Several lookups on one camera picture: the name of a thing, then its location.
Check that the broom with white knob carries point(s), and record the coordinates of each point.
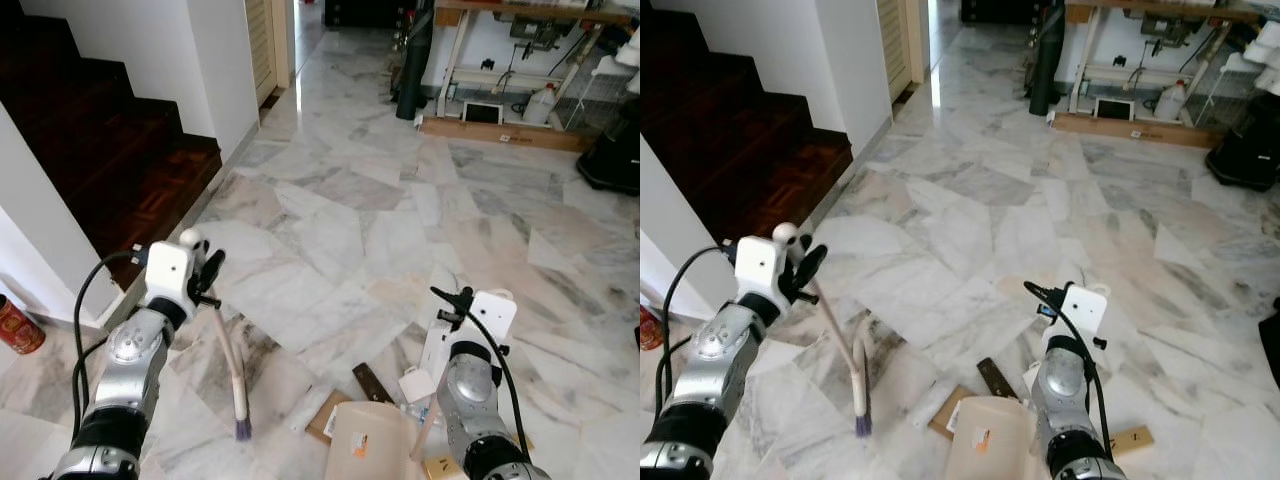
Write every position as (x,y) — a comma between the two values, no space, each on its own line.
(850,370)
(232,370)

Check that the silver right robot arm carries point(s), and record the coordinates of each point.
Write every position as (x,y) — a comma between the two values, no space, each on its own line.
(468,385)
(1060,390)

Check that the white paper card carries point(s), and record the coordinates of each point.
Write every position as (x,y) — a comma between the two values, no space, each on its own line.
(1029,382)
(417,385)

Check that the dark brown flat strip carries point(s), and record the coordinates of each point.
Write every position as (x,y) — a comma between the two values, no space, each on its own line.
(997,378)
(372,383)

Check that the brown cardboard piece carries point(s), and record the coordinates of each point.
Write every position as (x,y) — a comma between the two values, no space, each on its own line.
(325,415)
(950,412)

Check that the yellowish flat piece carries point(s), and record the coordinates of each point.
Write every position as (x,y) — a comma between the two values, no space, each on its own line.
(1132,440)
(440,468)

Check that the red can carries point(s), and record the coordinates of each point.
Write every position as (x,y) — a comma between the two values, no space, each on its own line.
(18,328)
(648,330)

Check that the dark wooden staircase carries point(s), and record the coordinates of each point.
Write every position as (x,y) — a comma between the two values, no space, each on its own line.
(740,110)
(100,130)

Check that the small white-framed screen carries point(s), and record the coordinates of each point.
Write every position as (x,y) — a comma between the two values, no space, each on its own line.
(1113,108)
(483,113)

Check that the white plastic jug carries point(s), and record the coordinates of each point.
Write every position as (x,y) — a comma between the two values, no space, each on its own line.
(538,105)
(1170,100)

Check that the black bag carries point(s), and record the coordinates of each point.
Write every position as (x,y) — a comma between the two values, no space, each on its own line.
(1245,150)
(612,150)

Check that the black item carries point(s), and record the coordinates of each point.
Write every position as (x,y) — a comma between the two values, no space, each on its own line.
(1271,350)

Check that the light wooden door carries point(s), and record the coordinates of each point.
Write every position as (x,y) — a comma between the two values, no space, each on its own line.
(897,40)
(262,45)

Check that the black rolled mat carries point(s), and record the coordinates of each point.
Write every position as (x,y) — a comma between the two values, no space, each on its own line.
(1048,60)
(415,60)

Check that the wooden workbench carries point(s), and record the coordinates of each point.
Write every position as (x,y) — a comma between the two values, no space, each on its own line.
(1160,12)
(540,15)

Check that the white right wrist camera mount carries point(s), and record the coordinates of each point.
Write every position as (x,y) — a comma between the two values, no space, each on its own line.
(495,315)
(1082,305)

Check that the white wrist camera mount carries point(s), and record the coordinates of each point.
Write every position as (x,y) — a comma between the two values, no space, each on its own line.
(760,268)
(1082,305)
(168,270)
(495,315)

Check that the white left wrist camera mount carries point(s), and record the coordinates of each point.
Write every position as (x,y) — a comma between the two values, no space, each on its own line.
(760,268)
(168,270)

